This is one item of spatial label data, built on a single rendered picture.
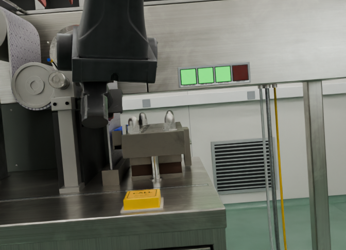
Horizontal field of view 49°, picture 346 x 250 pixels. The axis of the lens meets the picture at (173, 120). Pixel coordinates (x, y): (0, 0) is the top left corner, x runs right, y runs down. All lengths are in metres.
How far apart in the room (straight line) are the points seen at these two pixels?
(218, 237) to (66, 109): 0.47
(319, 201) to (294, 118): 2.26
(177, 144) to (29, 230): 0.40
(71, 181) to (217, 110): 2.79
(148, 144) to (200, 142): 2.73
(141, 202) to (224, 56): 0.73
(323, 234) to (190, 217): 1.02
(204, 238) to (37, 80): 0.59
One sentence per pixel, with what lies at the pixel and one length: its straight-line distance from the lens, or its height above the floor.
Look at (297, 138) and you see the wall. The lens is 3.87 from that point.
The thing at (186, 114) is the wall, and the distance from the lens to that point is 3.66.
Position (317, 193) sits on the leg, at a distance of 1.63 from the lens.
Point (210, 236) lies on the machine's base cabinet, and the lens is 0.78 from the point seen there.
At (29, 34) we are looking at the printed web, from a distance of 1.23.
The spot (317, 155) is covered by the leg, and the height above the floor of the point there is 0.85.
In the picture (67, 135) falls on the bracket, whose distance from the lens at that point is 0.99.
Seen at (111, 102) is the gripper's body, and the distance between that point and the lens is 0.94.
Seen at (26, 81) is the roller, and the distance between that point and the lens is 1.06.
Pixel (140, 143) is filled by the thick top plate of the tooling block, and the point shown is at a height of 1.01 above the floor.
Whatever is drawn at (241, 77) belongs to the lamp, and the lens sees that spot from 1.34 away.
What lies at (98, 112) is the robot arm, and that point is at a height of 1.10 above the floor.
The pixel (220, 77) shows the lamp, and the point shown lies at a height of 1.18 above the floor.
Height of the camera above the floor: 1.11
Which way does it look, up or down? 3 degrees down
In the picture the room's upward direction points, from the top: 4 degrees counter-clockwise
